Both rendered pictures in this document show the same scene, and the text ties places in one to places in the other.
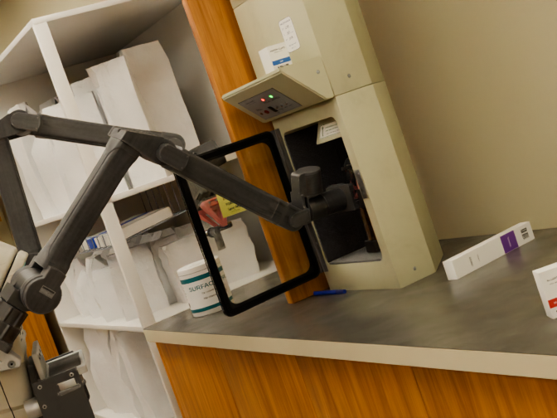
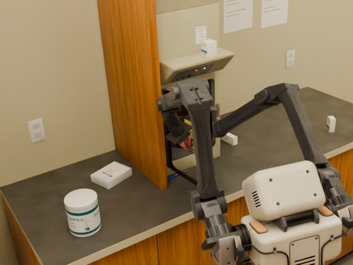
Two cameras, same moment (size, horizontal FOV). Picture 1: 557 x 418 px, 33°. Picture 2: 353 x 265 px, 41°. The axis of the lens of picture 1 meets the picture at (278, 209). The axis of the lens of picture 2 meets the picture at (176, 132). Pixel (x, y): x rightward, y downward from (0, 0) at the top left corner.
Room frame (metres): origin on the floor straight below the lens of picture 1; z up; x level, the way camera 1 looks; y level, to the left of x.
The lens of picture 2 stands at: (2.50, 1.87, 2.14)
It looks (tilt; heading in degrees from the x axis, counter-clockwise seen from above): 27 degrees down; 267
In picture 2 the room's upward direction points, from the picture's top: 3 degrees counter-clockwise
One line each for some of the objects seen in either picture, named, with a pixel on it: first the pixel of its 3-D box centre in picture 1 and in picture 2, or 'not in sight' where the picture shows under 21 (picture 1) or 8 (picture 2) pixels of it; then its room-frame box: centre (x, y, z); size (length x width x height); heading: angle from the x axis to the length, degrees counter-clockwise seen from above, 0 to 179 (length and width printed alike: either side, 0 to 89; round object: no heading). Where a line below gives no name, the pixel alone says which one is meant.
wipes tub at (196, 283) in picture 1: (205, 286); (83, 212); (2.81, 0.28, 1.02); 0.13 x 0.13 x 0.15
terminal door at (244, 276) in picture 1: (249, 221); (188, 141); (2.35, 0.08, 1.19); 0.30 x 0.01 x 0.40; 123
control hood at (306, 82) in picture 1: (274, 96); (198, 68); (2.28, -0.08, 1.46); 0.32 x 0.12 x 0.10; 28
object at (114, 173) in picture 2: not in sight; (111, 174); (2.71, -0.08, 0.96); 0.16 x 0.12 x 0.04; 46
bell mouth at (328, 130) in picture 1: (346, 122); not in sight; (2.34, -0.23, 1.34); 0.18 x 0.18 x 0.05
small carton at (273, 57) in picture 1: (275, 58); (208, 47); (2.23, -0.11, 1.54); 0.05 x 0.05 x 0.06; 24
